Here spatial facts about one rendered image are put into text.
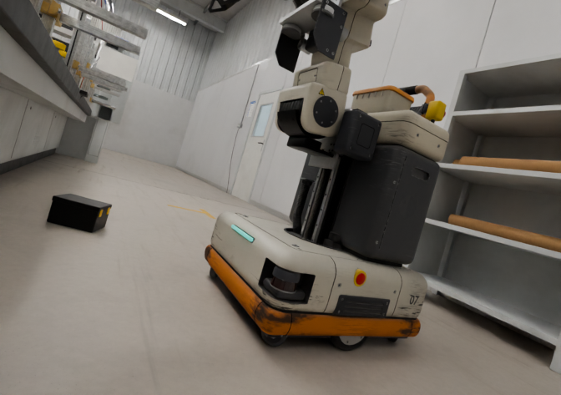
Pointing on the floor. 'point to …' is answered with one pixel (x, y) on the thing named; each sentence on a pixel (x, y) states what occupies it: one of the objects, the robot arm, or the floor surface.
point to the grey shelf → (500, 198)
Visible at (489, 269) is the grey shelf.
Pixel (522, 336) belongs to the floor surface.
